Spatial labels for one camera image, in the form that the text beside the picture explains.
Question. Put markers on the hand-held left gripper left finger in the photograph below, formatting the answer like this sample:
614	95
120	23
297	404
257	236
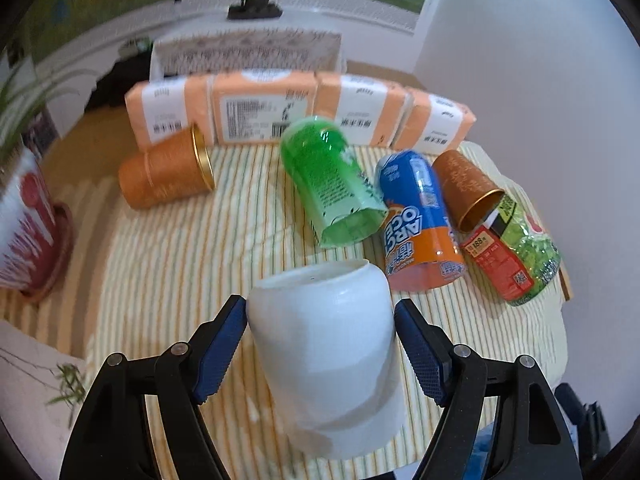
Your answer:
220	347

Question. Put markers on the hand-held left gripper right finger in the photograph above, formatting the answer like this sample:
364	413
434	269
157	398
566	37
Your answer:
425	355

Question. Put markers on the white cup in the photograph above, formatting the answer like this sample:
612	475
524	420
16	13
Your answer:
327	360

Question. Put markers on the striped tablecloth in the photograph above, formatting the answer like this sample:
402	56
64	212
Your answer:
200	270

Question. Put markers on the blue orange drink bottle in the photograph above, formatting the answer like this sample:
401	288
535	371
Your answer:
417	220

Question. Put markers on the green bottle red label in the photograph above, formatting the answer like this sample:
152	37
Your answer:
520	255

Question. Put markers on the brown canister gold rim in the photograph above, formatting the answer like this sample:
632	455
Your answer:
465	187

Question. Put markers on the orange canister gold rim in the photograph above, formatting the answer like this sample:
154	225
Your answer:
162	172

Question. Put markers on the white bamboo print cloth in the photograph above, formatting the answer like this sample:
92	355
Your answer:
35	375

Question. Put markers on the green plastic bottle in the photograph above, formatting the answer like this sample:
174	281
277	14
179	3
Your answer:
327	180

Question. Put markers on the red and white flowerpot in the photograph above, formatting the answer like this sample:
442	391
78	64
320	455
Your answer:
30	230

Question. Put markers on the orange tissue pack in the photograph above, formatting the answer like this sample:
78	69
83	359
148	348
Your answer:
437	122
262	105
162	110
362	107

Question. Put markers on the patterned white box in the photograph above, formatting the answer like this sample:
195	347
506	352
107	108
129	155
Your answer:
247	50

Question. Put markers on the green potted plant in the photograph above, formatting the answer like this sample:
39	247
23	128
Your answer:
25	95

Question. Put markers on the dark ornament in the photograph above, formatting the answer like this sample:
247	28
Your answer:
255	6

